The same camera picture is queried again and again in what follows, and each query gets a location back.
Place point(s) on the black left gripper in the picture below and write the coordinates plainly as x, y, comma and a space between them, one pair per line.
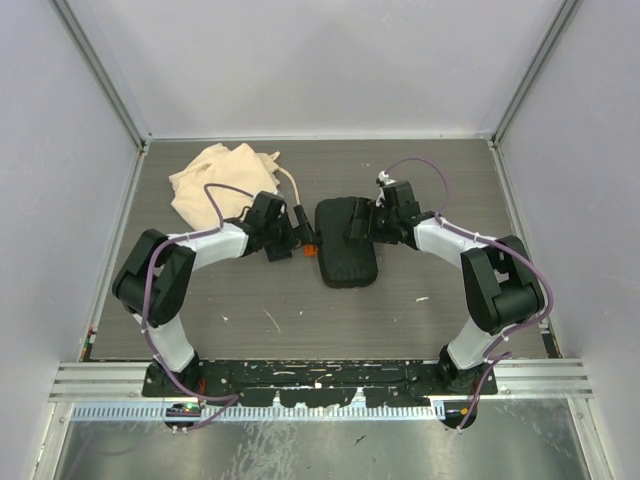
303, 231

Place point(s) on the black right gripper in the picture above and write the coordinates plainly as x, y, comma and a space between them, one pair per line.
365, 210

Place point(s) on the black plastic tool case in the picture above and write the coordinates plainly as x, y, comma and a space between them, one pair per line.
342, 266

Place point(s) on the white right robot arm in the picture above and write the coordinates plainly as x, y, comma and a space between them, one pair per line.
503, 289

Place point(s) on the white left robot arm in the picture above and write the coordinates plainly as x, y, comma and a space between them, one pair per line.
153, 282

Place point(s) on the beige cloth bag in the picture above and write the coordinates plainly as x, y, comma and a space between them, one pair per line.
220, 183

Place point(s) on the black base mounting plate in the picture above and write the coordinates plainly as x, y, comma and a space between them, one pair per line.
394, 383

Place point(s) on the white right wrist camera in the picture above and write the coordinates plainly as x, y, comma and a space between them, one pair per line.
383, 180

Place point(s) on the perforated cable tray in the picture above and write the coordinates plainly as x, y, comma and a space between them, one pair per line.
167, 411

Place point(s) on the aluminium front rail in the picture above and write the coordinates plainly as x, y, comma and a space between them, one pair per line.
110, 381

